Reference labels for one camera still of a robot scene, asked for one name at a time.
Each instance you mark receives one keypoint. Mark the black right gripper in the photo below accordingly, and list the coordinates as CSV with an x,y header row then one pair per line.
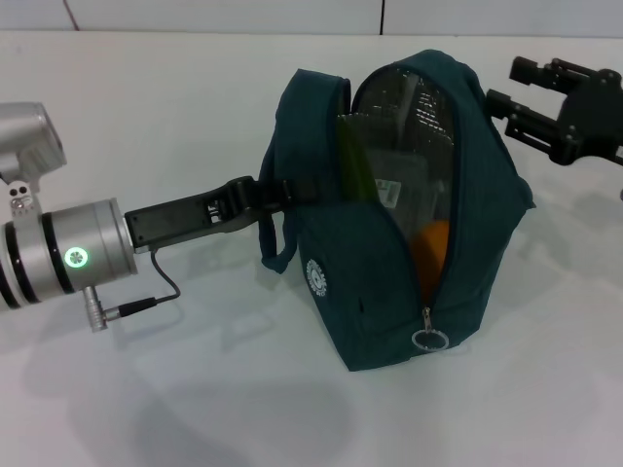
x,y
598,117

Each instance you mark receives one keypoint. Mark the orange yellow pear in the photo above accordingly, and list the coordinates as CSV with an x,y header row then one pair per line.
x,y
430,253

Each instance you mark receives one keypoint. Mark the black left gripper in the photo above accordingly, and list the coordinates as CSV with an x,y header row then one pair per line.
x,y
180,221

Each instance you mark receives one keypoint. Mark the dark teal insulated lunch bag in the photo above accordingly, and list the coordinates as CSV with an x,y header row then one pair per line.
x,y
379,301

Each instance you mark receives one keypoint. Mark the green cucumber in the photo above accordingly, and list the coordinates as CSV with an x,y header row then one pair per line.
x,y
355,165

